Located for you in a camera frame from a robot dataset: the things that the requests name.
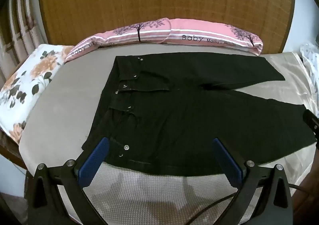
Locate beige curtain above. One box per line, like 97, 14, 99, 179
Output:
0, 0, 49, 88

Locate white floral pillow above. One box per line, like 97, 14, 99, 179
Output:
0, 44, 75, 144

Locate black cable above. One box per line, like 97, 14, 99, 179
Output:
159, 182, 319, 225

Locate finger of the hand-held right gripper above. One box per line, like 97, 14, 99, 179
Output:
302, 110, 319, 151

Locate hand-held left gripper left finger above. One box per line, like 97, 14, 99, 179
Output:
27, 137, 110, 225

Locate wooden headboard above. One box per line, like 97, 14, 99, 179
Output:
37, 0, 296, 54

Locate black pants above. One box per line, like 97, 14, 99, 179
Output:
82, 54, 317, 176

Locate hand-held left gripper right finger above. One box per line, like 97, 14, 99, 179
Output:
212, 137, 293, 225

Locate beige bed sheet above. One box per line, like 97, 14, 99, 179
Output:
19, 45, 319, 225

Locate white dotted pillow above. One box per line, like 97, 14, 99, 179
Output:
300, 43, 319, 83

